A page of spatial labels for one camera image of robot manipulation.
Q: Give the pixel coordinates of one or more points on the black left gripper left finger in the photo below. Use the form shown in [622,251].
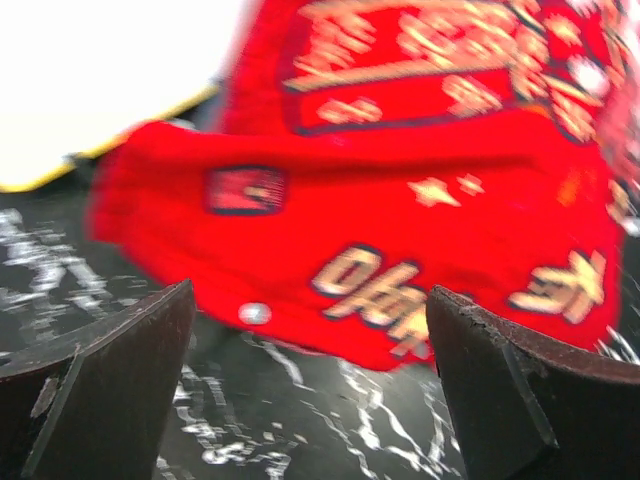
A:
[93,403]

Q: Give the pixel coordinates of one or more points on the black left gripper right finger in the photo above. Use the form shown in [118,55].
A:
[526,406]

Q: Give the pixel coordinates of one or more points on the red patterned pillowcase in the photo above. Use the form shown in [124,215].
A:
[371,150]

